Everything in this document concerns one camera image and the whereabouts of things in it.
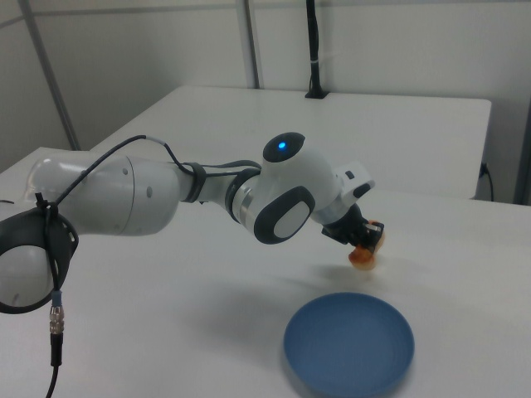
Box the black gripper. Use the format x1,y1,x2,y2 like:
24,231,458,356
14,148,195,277
320,204,386,252

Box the orange glazed bread roll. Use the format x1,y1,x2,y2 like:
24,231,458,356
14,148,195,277
347,219,390,271

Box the blue round plate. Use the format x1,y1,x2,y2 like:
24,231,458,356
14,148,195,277
282,291,416,398

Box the white background table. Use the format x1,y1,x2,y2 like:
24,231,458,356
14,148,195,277
88,85,493,201

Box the black pole with clamp base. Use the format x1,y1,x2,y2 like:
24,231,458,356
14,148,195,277
304,0,329,100

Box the black wall power cable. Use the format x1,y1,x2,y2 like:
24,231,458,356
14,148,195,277
480,163,495,202

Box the grey partition frame post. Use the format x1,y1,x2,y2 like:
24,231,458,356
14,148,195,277
17,0,82,152
236,0,266,90

